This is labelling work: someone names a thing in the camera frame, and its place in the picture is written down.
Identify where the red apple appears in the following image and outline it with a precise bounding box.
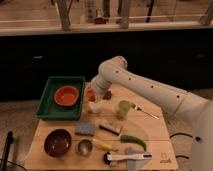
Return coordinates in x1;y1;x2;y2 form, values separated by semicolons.
86;90;96;102

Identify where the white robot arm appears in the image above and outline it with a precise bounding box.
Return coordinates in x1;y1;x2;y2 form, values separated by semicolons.
91;56;213;171

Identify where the green plastic cup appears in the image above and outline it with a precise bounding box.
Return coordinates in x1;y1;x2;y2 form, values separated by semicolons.
118;100;131;117

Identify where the small metal cup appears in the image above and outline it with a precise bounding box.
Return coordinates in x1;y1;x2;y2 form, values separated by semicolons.
77;139;93;156

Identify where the orange bowl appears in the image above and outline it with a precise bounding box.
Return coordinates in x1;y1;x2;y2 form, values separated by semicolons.
54;86;79;107

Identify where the blue sponge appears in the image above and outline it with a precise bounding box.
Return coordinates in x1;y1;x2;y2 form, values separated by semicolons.
75;122;96;136

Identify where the yellow corn cob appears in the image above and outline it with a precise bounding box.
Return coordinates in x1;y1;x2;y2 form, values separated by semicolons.
92;138;117;152

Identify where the green chili pepper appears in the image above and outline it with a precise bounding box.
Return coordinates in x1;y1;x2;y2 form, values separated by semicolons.
120;135;147;151

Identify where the green plastic tray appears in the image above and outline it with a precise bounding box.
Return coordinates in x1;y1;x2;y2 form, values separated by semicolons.
36;76;85;121

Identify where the dark brown bowl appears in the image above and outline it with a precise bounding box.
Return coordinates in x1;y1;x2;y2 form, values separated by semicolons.
44;129;72;158

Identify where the red object on shelf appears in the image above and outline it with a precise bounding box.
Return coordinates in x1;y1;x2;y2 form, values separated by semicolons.
94;18;108;24

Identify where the black pole stand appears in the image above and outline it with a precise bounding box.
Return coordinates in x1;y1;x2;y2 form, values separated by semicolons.
0;131;14;171

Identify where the white handled dish brush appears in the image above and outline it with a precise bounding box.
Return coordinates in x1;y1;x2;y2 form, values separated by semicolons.
103;152;152;164

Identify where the black cable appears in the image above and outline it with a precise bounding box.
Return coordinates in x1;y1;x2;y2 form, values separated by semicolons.
169;132;194;161

